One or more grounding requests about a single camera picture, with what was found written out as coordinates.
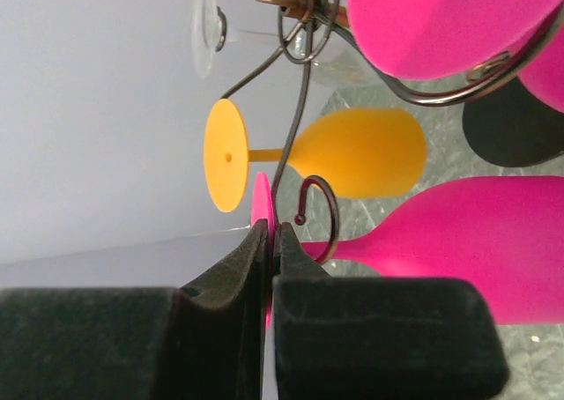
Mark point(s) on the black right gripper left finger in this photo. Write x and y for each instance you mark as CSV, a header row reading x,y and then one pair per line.
x,y
173,320

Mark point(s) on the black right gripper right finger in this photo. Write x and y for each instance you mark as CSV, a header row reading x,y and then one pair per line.
x,y
379,338

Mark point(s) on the pink wine glass front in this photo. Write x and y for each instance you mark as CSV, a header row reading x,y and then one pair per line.
x,y
502,234

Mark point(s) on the pink wine glass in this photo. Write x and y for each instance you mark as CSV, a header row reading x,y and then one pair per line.
x,y
430,39
502,234

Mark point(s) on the orange wine glass left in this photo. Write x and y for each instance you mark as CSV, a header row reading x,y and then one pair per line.
x,y
361,152

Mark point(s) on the clear wine glass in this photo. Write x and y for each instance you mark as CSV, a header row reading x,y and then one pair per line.
x,y
337,66

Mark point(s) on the copper wire glass rack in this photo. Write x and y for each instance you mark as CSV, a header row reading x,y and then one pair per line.
x,y
516,125

